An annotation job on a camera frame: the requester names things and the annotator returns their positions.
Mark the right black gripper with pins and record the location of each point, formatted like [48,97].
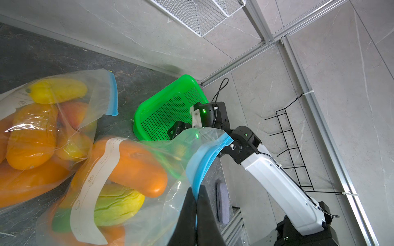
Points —
[213,115]

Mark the yellow mango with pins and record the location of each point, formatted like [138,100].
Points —
[56,90]

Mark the black wire wall hook rack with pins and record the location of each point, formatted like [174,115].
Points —
[297,168]

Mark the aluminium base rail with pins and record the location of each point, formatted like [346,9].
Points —
[234,233]

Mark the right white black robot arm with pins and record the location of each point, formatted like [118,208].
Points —
[306,222]

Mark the green plastic basket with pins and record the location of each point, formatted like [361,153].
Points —
[155,116]

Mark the clear zip-top bag blue zipper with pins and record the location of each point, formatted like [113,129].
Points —
[102,98]

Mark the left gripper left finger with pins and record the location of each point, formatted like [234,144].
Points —
[185,231]

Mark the green mango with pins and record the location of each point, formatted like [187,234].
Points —
[115,205]

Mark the purple round pad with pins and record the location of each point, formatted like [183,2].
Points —
[222,203]

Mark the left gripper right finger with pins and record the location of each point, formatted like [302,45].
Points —
[208,233]

